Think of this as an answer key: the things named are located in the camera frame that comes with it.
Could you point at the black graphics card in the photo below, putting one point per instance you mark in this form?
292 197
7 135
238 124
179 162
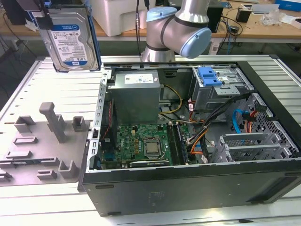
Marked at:
150 163

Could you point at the black computer tower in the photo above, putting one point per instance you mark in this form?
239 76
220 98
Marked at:
216 18

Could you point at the wooden desk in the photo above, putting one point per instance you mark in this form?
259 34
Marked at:
258 30

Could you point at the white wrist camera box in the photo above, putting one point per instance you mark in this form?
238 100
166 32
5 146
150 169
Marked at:
30 4

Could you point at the white flat box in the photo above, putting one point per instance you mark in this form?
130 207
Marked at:
265 9

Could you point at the black CPU socket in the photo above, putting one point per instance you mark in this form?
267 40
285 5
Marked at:
150 140

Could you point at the white printer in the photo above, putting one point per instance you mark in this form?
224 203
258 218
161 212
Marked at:
117 16

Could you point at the grey metal drive cage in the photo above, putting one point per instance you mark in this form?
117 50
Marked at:
211 99

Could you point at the large black box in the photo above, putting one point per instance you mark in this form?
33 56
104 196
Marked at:
14 11

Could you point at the grey parts rack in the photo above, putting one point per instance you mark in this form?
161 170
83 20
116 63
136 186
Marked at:
47 155

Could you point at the grey power supply unit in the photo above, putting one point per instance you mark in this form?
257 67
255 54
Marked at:
134 103

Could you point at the small black box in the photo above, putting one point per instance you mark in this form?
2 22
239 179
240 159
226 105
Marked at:
243 15

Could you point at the clear plastic bags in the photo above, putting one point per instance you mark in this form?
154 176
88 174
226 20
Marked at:
270 18

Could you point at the hard disk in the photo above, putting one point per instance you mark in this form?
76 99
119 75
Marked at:
68 42

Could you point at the blue cardboard box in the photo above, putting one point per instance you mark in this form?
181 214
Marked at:
289 4

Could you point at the blue RAM stick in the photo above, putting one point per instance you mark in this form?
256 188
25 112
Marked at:
23 162

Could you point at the crumpled white plastic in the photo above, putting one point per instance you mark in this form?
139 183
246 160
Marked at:
31 26

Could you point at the black PC case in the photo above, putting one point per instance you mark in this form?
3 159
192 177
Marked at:
188 188

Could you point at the blue plastic drive latch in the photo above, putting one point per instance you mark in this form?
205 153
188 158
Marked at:
208 77

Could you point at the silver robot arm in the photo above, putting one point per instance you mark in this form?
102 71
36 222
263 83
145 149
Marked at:
178 28

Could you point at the silver CPU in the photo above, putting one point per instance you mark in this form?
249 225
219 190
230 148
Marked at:
152 148

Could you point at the green motherboard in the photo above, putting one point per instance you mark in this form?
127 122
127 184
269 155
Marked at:
127 141

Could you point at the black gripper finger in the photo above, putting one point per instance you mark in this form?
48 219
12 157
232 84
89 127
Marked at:
45 23

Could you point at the perforated metal disk bay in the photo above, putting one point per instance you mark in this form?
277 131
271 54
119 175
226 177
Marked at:
247 137

